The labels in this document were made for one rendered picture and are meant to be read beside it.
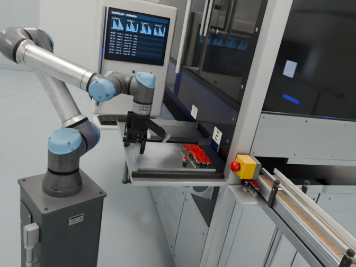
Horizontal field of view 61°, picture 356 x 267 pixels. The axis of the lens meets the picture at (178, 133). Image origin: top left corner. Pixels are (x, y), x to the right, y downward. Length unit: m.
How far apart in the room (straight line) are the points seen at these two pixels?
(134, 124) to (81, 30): 5.46
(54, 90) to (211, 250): 0.99
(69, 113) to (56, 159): 0.21
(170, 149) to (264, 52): 0.66
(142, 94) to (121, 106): 0.98
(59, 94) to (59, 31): 5.33
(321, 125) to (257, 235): 0.60
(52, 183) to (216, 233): 0.74
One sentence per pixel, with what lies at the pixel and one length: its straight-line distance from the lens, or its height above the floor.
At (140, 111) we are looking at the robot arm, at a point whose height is 1.14.
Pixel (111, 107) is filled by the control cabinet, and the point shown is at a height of 0.85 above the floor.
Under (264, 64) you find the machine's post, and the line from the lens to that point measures 1.17.
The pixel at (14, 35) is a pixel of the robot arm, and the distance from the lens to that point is 1.23.
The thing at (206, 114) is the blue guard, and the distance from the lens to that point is 1.55.
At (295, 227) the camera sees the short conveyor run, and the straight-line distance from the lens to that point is 1.14.
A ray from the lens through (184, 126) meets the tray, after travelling 1.86.
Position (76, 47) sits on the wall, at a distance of 6.62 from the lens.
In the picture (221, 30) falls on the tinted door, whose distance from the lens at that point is 1.54.
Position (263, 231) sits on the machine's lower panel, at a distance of 1.58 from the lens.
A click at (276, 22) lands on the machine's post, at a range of 1.17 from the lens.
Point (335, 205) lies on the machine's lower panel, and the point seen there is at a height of 0.76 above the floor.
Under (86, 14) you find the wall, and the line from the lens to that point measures 6.56.
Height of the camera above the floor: 1.49
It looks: 21 degrees down
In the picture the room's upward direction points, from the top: 11 degrees clockwise
